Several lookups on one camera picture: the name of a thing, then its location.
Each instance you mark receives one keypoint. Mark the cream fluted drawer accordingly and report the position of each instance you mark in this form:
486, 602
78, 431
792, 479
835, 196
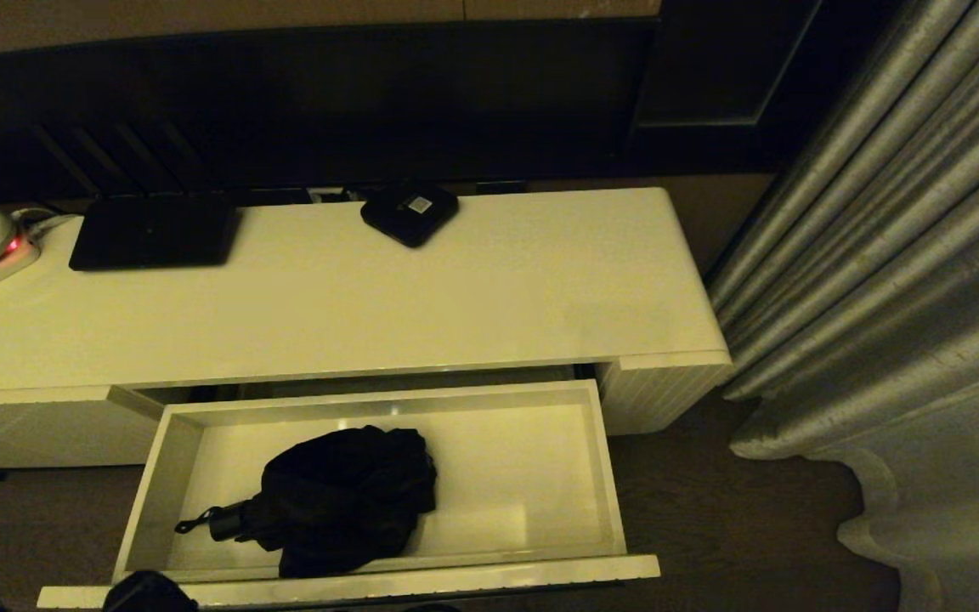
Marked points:
523, 476

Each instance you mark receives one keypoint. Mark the black umbrella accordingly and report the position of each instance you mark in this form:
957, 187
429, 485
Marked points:
345, 493

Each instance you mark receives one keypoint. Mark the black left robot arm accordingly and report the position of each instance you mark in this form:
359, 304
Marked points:
149, 595

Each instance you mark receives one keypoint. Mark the white low cabinet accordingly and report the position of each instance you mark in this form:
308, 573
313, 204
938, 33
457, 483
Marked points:
498, 289

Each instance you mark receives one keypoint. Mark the small black square box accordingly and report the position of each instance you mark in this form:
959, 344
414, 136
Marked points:
409, 217

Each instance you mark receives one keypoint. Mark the black television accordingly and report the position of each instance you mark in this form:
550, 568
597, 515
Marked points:
328, 102

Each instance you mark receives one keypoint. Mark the black flat set-top box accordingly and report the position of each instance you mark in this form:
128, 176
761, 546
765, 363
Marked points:
154, 234

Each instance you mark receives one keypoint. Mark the grey textured curtain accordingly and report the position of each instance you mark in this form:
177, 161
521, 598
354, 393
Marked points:
880, 212

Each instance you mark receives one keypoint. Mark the white power strip red light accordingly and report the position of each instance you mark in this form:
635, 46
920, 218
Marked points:
7, 262

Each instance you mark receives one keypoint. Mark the white sheer curtain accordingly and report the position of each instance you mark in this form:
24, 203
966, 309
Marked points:
965, 527

